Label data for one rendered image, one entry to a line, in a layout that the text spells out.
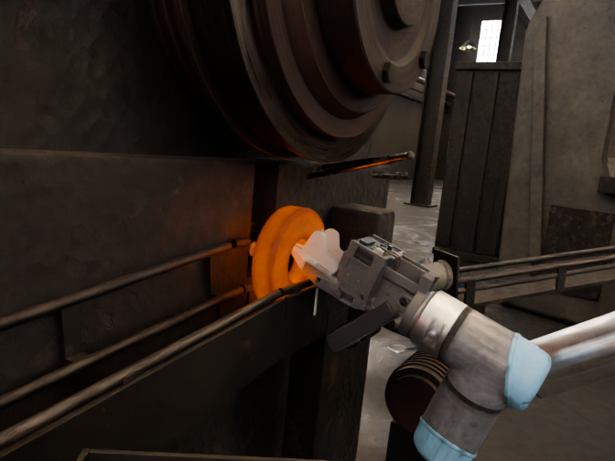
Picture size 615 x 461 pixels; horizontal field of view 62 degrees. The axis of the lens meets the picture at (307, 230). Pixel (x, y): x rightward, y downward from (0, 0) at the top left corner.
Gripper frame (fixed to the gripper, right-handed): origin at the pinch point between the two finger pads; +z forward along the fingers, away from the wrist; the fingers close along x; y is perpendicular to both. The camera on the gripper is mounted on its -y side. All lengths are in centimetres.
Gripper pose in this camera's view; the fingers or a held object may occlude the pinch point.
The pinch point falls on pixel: (295, 251)
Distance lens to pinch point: 74.1
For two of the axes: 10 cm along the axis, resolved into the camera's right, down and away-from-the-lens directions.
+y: 3.5, -8.8, -3.1
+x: -5.2, 0.9, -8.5
